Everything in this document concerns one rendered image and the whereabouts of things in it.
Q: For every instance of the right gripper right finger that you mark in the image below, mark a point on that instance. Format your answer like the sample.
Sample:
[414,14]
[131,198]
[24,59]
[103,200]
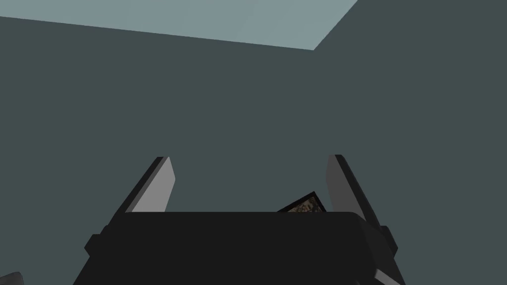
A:
[345,190]

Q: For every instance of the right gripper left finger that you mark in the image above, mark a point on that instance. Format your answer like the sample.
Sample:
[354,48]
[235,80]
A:
[152,191]

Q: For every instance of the black framed wall picture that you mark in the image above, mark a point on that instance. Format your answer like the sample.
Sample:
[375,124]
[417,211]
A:
[305,206]

